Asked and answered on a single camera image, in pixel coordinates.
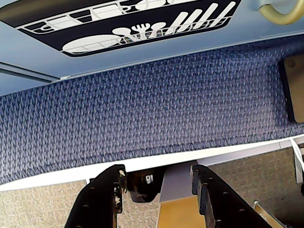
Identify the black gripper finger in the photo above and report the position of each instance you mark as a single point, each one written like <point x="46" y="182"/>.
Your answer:
<point x="99" y="204"/>
<point x="225" y="209"/>

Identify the yellow wooden table leg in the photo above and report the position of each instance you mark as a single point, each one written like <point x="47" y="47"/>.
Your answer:
<point x="178" y="213"/>

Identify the blue woven rug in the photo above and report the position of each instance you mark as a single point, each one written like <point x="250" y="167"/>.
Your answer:
<point x="152" y="107"/>

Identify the brown board with black edge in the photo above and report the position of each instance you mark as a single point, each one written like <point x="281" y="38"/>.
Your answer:
<point x="295" y="90"/>

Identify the dishwasher door with dish print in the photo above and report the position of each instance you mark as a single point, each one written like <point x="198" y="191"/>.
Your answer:
<point x="152" y="14"/>

